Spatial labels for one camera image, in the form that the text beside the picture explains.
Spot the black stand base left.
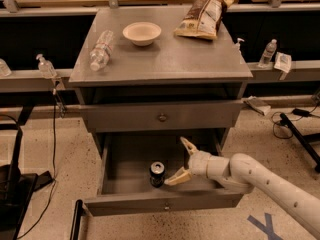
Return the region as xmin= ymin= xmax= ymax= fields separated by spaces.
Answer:
xmin=0 ymin=115 xmax=54 ymax=240

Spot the brown chip bag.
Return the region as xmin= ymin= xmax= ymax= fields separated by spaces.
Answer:
xmin=174 ymin=0 xmax=231 ymax=40

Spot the sanitizer pump bottle right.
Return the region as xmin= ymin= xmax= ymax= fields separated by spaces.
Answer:
xmin=234 ymin=38 xmax=245 ymax=54

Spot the black power adapter cable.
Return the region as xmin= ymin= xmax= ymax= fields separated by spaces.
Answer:
xmin=270 ymin=100 xmax=320 ymax=140

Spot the white paper packet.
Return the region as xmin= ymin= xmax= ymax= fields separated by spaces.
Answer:
xmin=274 ymin=52 xmax=292 ymax=73

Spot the closed grey top drawer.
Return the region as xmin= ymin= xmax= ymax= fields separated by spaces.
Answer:
xmin=80 ymin=100 xmax=243 ymax=132

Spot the clear plastic water bottle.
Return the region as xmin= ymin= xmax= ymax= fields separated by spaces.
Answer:
xmin=90 ymin=30 xmax=114 ymax=71

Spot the black hanging cable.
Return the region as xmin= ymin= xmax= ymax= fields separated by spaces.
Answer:
xmin=16 ymin=89 xmax=66 ymax=240

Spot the dark pepsi can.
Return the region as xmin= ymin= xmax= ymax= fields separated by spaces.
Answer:
xmin=149 ymin=161 xmax=165 ymax=188

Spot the grey drawer cabinet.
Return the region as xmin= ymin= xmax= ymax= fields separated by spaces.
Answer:
xmin=69 ymin=6 xmax=252 ymax=149

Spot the grey pad on floor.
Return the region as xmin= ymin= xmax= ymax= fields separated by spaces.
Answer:
xmin=245 ymin=96 xmax=271 ymax=116

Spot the blue tape cross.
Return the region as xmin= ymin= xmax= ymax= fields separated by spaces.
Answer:
xmin=247 ymin=213 xmax=283 ymax=240

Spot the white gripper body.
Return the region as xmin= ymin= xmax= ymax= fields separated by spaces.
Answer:
xmin=187 ymin=150 xmax=230 ymax=180

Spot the open grey middle drawer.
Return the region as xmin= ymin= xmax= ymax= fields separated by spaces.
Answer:
xmin=85 ymin=129 xmax=242 ymax=216

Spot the white paper bowl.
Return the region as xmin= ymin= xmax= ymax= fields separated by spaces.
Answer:
xmin=122 ymin=22 xmax=162 ymax=46

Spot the black bar front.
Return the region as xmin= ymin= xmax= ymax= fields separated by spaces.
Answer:
xmin=69 ymin=199 xmax=83 ymax=240

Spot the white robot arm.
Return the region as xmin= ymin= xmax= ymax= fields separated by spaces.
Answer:
xmin=164 ymin=137 xmax=320 ymax=240

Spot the black stand leg right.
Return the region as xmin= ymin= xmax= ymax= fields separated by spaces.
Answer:
xmin=280 ymin=113 xmax=320 ymax=173

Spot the small water bottle right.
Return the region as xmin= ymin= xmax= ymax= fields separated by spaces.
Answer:
xmin=258 ymin=39 xmax=277 ymax=68

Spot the sanitizer pump bottle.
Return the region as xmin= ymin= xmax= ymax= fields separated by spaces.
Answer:
xmin=36 ymin=54 xmax=57 ymax=79
xmin=234 ymin=38 xmax=245 ymax=54

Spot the sanitizer pump bottle left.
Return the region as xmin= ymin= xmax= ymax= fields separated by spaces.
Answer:
xmin=36 ymin=54 xmax=57 ymax=79

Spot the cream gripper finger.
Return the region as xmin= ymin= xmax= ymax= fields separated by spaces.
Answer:
xmin=180 ymin=137 xmax=198 ymax=156
xmin=164 ymin=167 xmax=192 ymax=186

